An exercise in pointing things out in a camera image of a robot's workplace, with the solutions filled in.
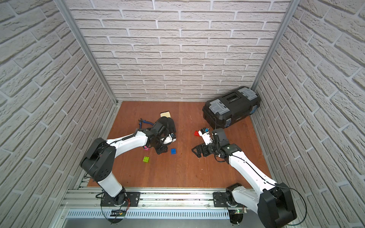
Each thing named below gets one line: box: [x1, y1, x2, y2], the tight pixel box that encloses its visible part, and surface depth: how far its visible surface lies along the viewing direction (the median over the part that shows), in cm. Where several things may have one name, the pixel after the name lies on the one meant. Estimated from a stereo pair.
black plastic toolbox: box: [202, 85, 261, 129], surface depth 99 cm
